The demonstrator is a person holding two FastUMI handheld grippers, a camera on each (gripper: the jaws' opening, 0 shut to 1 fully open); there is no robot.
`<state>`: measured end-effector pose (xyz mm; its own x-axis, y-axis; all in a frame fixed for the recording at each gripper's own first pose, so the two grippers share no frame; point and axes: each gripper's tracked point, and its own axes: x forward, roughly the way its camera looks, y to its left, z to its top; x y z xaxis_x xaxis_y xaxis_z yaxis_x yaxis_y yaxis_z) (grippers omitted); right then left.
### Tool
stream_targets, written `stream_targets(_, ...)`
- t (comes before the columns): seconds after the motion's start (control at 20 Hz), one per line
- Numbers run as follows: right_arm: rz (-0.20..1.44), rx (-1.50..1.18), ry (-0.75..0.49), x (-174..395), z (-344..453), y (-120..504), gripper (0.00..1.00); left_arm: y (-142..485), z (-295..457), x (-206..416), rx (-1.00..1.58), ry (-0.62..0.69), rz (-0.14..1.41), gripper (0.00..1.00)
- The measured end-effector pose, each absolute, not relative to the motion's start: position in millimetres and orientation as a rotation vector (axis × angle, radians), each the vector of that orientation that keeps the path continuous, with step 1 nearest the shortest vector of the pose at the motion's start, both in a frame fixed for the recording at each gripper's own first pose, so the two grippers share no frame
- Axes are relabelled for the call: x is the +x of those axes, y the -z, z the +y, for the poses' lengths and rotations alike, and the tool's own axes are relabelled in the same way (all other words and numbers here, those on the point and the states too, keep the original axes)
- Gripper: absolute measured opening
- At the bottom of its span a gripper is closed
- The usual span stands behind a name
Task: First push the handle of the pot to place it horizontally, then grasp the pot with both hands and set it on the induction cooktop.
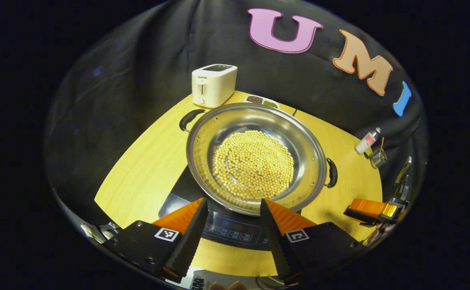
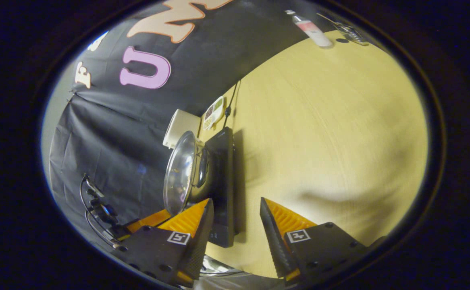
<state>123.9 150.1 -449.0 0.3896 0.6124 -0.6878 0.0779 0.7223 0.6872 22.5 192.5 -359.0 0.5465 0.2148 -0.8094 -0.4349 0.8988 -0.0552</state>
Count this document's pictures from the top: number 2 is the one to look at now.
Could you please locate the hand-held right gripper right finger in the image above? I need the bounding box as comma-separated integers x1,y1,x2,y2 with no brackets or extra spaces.
259,197,369,287

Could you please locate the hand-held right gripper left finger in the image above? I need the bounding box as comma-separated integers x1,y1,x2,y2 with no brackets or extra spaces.
113,198,215,288

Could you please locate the steel pot with black handle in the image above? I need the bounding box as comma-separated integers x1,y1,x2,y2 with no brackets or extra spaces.
163,130,212,216

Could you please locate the black induction cooktop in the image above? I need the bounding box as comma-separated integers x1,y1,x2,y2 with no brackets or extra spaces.
202,127,240,249

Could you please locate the white toaster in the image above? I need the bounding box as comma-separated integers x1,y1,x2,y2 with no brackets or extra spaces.
162,109,202,149

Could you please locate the white divided dish of beans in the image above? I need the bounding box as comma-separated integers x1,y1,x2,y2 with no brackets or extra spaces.
202,96,225,131

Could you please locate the clear bottle with pink label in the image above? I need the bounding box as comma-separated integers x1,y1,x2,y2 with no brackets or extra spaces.
285,10,333,48

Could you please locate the wooden stick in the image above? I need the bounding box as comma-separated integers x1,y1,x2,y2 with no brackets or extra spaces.
316,12,340,27

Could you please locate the black power cable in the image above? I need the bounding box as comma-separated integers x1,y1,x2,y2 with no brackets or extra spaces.
222,80,240,129

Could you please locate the small wire basket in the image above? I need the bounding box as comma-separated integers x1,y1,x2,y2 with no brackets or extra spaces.
334,20,369,46

